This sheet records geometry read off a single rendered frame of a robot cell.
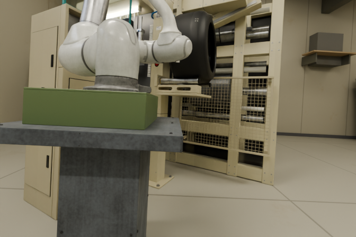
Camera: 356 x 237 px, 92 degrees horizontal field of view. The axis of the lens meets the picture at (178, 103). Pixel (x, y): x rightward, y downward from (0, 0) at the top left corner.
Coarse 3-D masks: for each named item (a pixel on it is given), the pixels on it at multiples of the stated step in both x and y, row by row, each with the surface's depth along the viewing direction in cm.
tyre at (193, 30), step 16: (176, 16) 132; (192, 16) 124; (208, 16) 128; (192, 32) 118; (208, 32) 161; (192, 48) 119; (208, 48) 169; (176, 64) 128; (192, 64) 124; (208, 64) 128; (208, 80) 142
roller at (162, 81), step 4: (160, 80) 144; (164, 80) 141; (168, 80) 140; (172, 80) 138; (176, 80) 136; (180, 80) 135; (184, 80) 133; (188, 80) 132; (192, 80) 130; (196, 80) 129; (200, 80) 131
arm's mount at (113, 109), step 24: (24, 96) 48; (48, 96) 48; (72, 96) 48; (96, 96) 48; (120, 96) 48; (144, 96) 48; (24, 120) 48; (48, 120) 48; (72, 120) 48; (96, 120) 48; (120, 120) 48; (144, 120) 48
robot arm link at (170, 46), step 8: (152, 0) 76; (160, 0) 75; (160, 8) 75; (168, 8) 75; (168, 16) 74; (168, 24) 75; (168, 32) 73; (176, 32) 74; (160, 40) 75; (168, 40) 73; (176, 40) 72; (184, 40) 72; (160, 48) 76; (168, 48) 74; (176, 48) 73; (184, 48) 73; (160, 56) 77; (168, 56) 76; (176, 56) 75; (184, 56) 75
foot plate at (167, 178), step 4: (164, 176) 166; (168, 176) 167; (172, 176) 167; (160, 180) 157; (164, 180) 157; (168, 180) 158; (152, 184) 149; (156, 184) 150; (160, 184) 150; (164, 184) 151
